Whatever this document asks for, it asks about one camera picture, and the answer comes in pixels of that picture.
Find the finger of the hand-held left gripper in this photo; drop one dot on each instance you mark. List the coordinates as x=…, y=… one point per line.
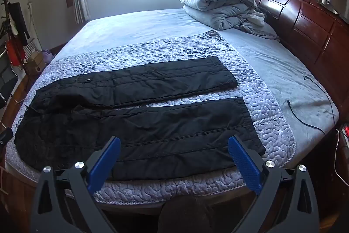
x=6, y=136

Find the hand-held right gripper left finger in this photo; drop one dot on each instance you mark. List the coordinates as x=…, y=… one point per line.
x=105, y=162

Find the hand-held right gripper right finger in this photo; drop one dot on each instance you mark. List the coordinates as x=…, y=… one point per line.
x=245, y=162

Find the black jacket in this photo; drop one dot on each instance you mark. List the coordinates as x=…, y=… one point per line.
x=163, y=129

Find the black chair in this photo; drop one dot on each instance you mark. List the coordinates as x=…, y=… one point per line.
x=8, y=83

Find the cardboard box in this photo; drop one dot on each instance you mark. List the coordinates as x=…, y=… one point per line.
x=34, y=63

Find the dark wooden nightstand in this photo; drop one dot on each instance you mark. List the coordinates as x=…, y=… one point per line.
x=324, y=167

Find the red hanging item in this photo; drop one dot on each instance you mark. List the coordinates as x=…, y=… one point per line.
x=12, y=52

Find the small purple item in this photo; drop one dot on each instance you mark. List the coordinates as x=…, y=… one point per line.
x=47, y=55

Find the bed with light blue sheet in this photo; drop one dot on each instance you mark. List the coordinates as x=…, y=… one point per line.
x=272, y=58

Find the hanging black clothing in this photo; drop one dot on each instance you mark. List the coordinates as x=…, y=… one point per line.
x=19, y=20

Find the crumpled grey cloth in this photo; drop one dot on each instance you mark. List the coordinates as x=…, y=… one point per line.
x=259, y=27

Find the wooden headboard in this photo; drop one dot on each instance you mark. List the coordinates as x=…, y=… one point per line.
x=308, y=25

